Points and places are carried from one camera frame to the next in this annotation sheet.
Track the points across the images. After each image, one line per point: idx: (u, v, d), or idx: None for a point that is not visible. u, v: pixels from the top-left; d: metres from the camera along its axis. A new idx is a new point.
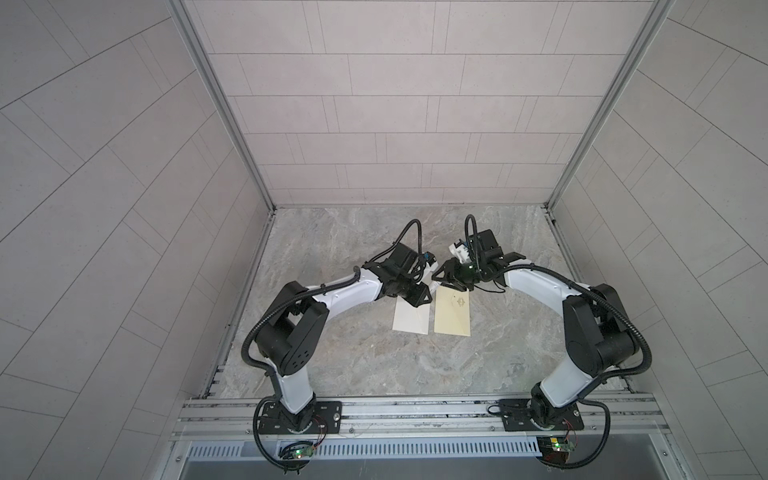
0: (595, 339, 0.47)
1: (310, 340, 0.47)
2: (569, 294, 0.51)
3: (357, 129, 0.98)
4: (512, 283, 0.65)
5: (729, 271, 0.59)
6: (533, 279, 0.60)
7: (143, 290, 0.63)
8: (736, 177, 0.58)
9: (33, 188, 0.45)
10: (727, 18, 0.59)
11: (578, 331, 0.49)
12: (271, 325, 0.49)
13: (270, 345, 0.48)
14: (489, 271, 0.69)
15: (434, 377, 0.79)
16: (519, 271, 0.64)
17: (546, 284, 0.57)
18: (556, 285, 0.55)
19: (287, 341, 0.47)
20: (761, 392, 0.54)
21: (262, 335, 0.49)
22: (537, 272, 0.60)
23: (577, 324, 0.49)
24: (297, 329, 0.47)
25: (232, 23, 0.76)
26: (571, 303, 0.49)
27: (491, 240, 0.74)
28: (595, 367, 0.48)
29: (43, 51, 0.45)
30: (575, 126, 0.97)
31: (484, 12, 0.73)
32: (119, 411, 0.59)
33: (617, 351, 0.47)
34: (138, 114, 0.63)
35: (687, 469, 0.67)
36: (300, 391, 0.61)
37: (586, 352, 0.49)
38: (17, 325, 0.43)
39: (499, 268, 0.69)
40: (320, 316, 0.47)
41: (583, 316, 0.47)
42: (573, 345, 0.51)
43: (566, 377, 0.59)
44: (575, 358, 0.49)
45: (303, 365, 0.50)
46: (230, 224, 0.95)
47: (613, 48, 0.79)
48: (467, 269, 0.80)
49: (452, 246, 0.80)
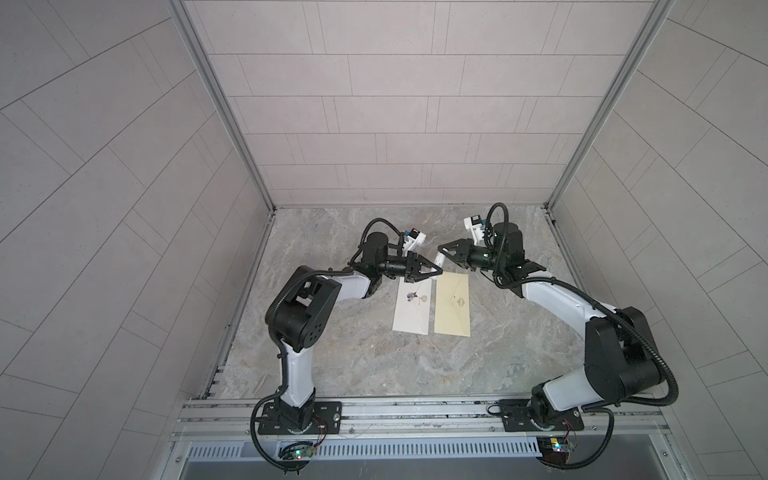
0: (618, 364, 0.44)
1: (324, 314, 0.53)
2: (593, 315, 0.48)
3: (357, 129, 0.98)
4: (529, 296, 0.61)
5: (729, 271, 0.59)
6: (554, 295, 0.57)
7: (144, 290, 0.64)
8: (736, 177, 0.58)
9: (33, 188, 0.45)
10: (726, 18, 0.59)
11: (601, 356, 0.46)
12: (287, 303, 0.54)
13: (287, 322, 0.52)
14: (505, 278, 0.69)
15: (434, 378, 0.79)
16: (538, 284, 0.61)
17: (569, 303, 0.54)
18: (578, 303, 0.52)
19: (304, 315, 0.52)
20: (761, 392, 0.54)
21: (277, 314, 0.52)
22: (557, 288, 0.57)
23: (600, 347, 0.46)
24: (312, 303, 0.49)
25: (232, 23, 0.76)
26: (594, 326, 0.46)
27: (518, 242, 0.67)
28: (617, 394, 0.45)
29: (43, 52, 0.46)
30: (575, 126, 0.97)
31: (484, 12, 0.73)
32: (119, 411, 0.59)
33: (643, 380, 0.44)
34: (138, 114, 0.63)
35: (687, 469, 0.67)
36: (304, 382, 0.63)
37: (608, 377, 0.46)
38: (17, 325, 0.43)
39: (516, 281, 0.66)
40: (335, 289, 0.53)
41: (607, 342, 0.44)
42: (595, 369, 0.48)
43: (574, 391, 0.58)
44: (598, 382, 0.48)
45: (315, 341, 0.54)
46: (230, 224, 0.95)
47: (613, 49, 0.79)
48: (482, 257, 0.75)
49: (468, 221, 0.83)
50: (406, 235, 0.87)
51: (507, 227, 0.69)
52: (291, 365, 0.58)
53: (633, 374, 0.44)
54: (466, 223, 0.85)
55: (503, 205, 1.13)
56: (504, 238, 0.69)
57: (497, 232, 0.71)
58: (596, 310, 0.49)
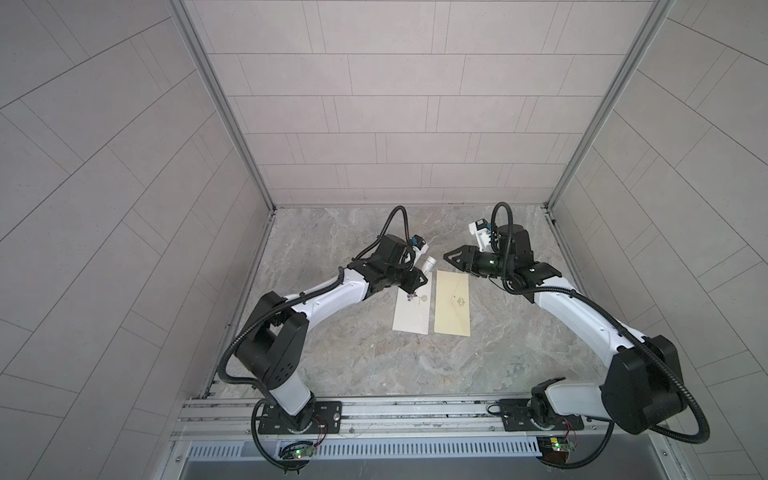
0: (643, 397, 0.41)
1: (292, 351, 0.46)
2: (618, 343, 0.45)
3: (357, 129, 0.98)
4: (542, 304, 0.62)
5: (729, 271, 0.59)
6: (573, 310, 0.53)
7: (143, 290, 0.63)
8: (736, 177, 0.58)
9: (33, 188, 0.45)
10: (726, 18, 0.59)
11: (625, 387, 0.43)
12: (252, 339, 0.47)
13: (251, 360, 0.46)
14: (516, 281, 0.63)
15: (434, 378, 0.79)
16: (557, 295, 0.55)
17: (591, 323, 0.49)
18: (602, 327, 0.48)
19: (267, 355, 0.45)
20: (762, 392, 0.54)
21: (242, 350, 0.47)
22: (579, 304, 0.52)
23: (625, 379, 0.43)
24: (276, 342, 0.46)
25: (232, 23, 0.76)
26: (620, 357, 0.42)
27: (526, 242, 0.63)
28: (637, 423, 0.43)
29: (42, 51, 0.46)
30: (575, 126, 0.97)
31: (484, 12, 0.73)
32: (119, 411, 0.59)
33: (665, 412, 0.42)
34: (138, 114, 0.63)
35: (687, 469, 0.67)
36: (295, 395, 0.60)
37: (629, 406, 0.43)
38: (16, 325, 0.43)
39: (528, 287, 0.61)
40: (299, 328, 0.45)
41: (635, 376, 0.41)
42: (615, 396, 0.45)
43: (579, 400, 0.57)
44: (615, 408, 0.46)
45: (285, 379, 0.48)
46: (230, 225, 0.95)
47: (613, 49, 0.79)
48: (488, 263, 0.71)
49: (474, 226, 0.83)
50: (413, 243, 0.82)
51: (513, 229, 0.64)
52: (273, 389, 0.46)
53: (657, 407, 0.42)
54: (471, 228, 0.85)
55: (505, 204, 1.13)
56: (508, 240, 0.66)
57: (501, 234, 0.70)
58: (621, 338, 0.45)
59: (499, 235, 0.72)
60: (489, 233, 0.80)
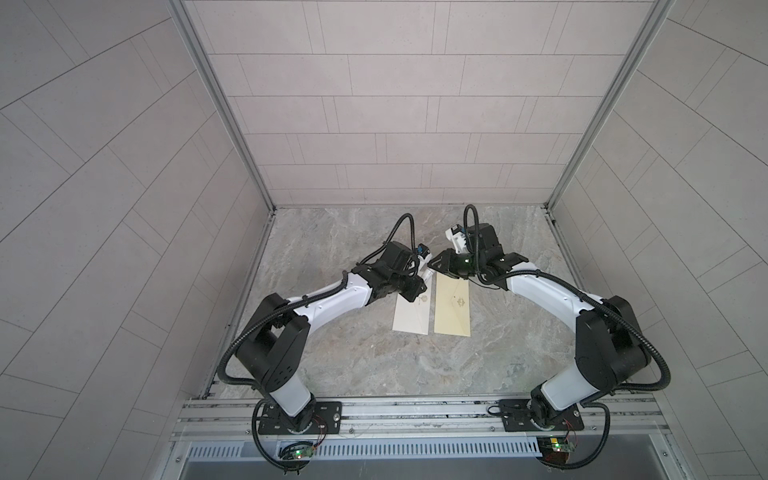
0: (609, 353, 0.44)
1: (292, 355, 0.45)
2: (582, 307, 0.49)
3: (357, 129, 0.98)
4: (514, 289, 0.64)
5: (729, 271, 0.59)
6: (540, 288, 0.57)
7: (143, 290, 0.63)
8: (736, 177, 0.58)
9: (33, 188, 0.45)
10: (726, 18, 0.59)
11: (593, 347, 0.46)
12: (253, 340, 0.47)
13: (251, 361, 0.46)
14: (489, 273, 0.68)
15: (434, 378, 0.79)
16: (524, 278, 0.60)
17: (555, 295, 0.54)
18: (566, 296, 0.52)
19: (267, 357, 0.45)
20: (761, 392, 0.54)
21: (241, 350, 0.47)
22: (543, 281, 0.57)
23: (591, 339, 0.46)
24: (277, 345, 0.45)
25: (231, 23, 0.76)
26: (583, 317, 0.46)
27: (493, 237, 0.69)
28: (609, 380, 0.46)
29: (43, 52, 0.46)
30: (575, 126, 0.97)
31: (484, 12, 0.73)
32: (119, 411, 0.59)
33: (631, 366, 0.45)
34: (138, 114, 0.63)
35: (687, 469, 0.67)
36: (294, 397, 0.60)
37: (599, 365, 0.46)
38: (17, 325, 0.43)
39: (500, 275, 0.66)
40: (300, 332, 0.44)
41: (598, 332, 0.45)
42: (587, 360, 0.49)
43: (571, 386, 0.58)
44: (590, 374, 0.49)
45: (287, 380, 0.48)
46: (230, 225, 0.95)
47: (613, 49, 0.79)
48: (465, 261, 0.76)
49: (449, 232, 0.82)
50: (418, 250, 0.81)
51: (479, 226, 0.70)
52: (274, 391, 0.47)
53: (623, 361, 0.45)
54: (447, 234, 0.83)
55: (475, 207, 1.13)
56: (477, 236, 0.72)
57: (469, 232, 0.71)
58: (583, 302, 0.49)
59: (467, 233, 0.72)
60: (463, 237, 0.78)
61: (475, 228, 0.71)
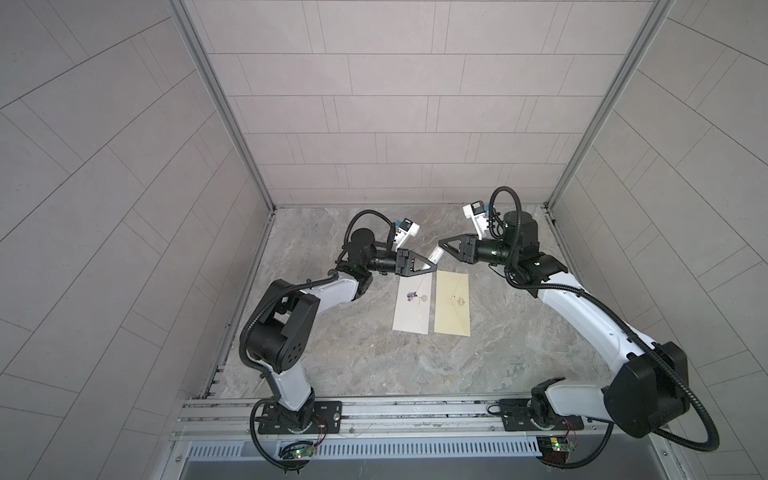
0: (651, 405, 0.40)
1: (303, 332, 0.49)
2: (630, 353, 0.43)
3: (357, 129, 0.98)
4: (544, 300, 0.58)
5: (729, 271, 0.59)
6: (580, 311, 0.51)
7: (144, 290, 0.64)
8: (736, 177, 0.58)
9: (33, 188, 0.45)
10: (726, 17, 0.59)
11: (633, 394, 0.42)
12: (262, 324, 0.49)
13: (263, 345, 0.48)
14: (519, 274, 0.60)
15: (434, 377, 0.79)
16: (564, 295, 0.53)
17: (600, 327, 0.47)
18: (611, 332, 0.46)
19: (280, 337, 0.48)
20: (761, 392, 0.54)
21: (253, 338, 0.48)
22: (586, 304, 0.50)
23: (635, 388, 0.41)
24: (289, 323, 0.48)
25: (231, 22, 0.76)
26: (629, 365, 0.41)
27: (533, 234, 0.59)
28: (640, 426, 0.42)
29: (42, 51, 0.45)
30: (575, 125, 0.96)
31: (484, 12, 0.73)
32: (119, 411, 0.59)
33: (667, 416, 0.42)
34: (138, 114, 0.63)
35: (686, 468, 0.67)
36: (296, 390, 0.61)
37: (633, 410, 0.43)
38: (17, 325, 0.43)
39: (533, 282, 0.59)
40: (312, 306, 0.49)
41: (646, 385, 0.40)
42: (617, 399, 0.45)
43: (580, 402, 0.57)
44: (615, 410, 0.46)
45: (298, 361, 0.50)
46: (230, 224, 0.95)
47: (613, 48, 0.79)
48: (491, 253, 0.67)
49: (469, 211, 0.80)
50: (397, 226, 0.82)
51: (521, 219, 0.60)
52: (278, 381, 0.55)
53: (661, 413, 0.41)
54: (466, 213, 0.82)
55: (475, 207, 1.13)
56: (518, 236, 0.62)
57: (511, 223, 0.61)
58: (632, 346, 0.43)
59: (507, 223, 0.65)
60: (485, 218, 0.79)
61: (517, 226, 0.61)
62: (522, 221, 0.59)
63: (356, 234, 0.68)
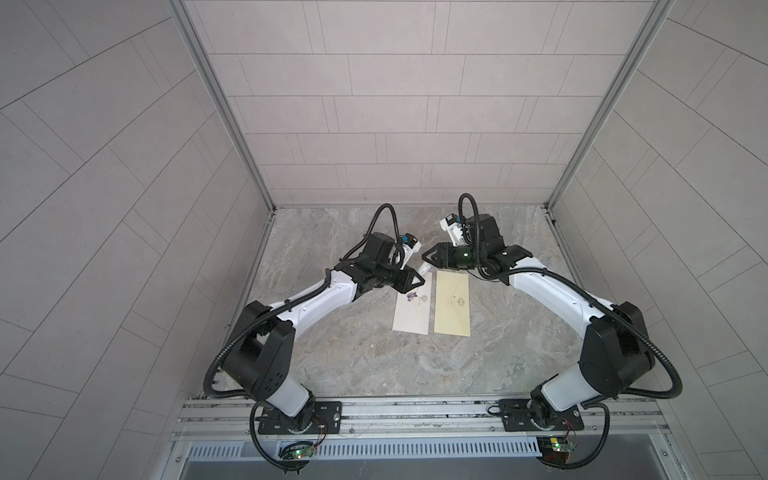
0: (617, 361, 0.43)
1: (280, 360, 0.45)
2: (592, 314, 0.47)
3: (357, 129, 0.98)
4: (516, 285, 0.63)
5: (728, 271, 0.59)
6: (546, 287, 0.55)
7: (144, 290, 0.64)
8: (736, 177, 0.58)
9: (33, 188, 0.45)
10: (726, 18, 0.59)
11: (601, 356, 0.45)
12: (237, 351, 0.45)
13: (239, 373, 0.45)
14: (491, 267, 0.65)
15: (434, 378, 0.79)
16: (530, 276, 0.57)
17: (563, 298, 0.52)
18: (574, 300, 0.50)
19: (255, 366, 0.44)
20: (761, 391, 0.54)
21: (229, 363, 0.46)
22: (550, 280, 0.54)
23: (601, 348, 0.45)
24: (263, 352, 0.44)
25: (231, 22, 0.76)
26: (593, 327, 0.45)
27: (494, 229, 0.66)
28: (613, 387, 0.45)
29: (42, 51, 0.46)
30: (575, 126, 0.97)
31: (484, 12, 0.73)
32: (118, 411, 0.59)
33: (635, 371, 0.45)
34: (138, 114, 0.63)
35: (687, 469, 0.67)
36: (291, 398, 0.60)
37: (604, 372, 0.46)
38: (17, 325, 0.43)
39: (503, 271, 0.63)
40: (286, 338, 0.43)
41: (608, 341, 0.43)
42: (590, 365, 0.48)
43: (571, 389, 0.58)
44: (591, 377, 0.49)
45: (278, 386, 0.48)
46: (230, 225, 0.95)
47: (612, 49, 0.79)
48: (464, 256, 0.73)
49: (444, 222, 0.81)
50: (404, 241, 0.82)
51: (479, 217, 0.67)
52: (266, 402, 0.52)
53: (629, 369, 0.45)
54: (443, 224, 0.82)
55: (474, 207, 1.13)
56: (478, 229, 0.68)
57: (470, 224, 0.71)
58: (593, 308, 0.47)
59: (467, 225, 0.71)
60: (460, 227, 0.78)
61: (476, 219, 0.67)
62: (480, 219, 0.67)
63: (373, 237, 0.66)
